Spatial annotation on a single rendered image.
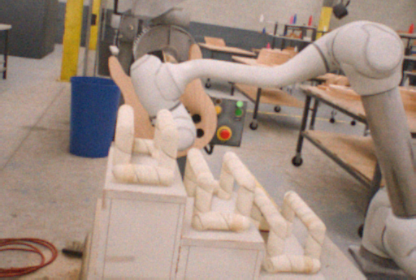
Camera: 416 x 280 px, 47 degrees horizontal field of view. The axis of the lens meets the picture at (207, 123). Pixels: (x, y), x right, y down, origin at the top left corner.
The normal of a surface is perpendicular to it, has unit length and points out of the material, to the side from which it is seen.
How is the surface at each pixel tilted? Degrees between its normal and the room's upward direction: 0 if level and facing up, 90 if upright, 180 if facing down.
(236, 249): 90
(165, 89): 89
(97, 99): 94
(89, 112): 94
